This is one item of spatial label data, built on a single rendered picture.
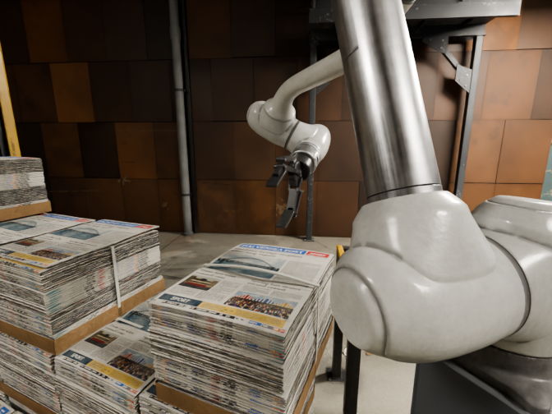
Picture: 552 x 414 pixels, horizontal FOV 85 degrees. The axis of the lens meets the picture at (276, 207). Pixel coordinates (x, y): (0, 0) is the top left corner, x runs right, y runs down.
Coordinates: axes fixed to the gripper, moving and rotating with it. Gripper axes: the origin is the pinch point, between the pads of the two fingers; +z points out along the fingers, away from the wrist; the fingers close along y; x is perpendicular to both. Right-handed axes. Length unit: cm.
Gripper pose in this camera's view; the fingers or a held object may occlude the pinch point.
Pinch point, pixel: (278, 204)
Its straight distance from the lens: 78.7
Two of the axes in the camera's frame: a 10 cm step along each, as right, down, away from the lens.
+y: 1.9, 7.8, 6.0
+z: -3.7, 6.2, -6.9
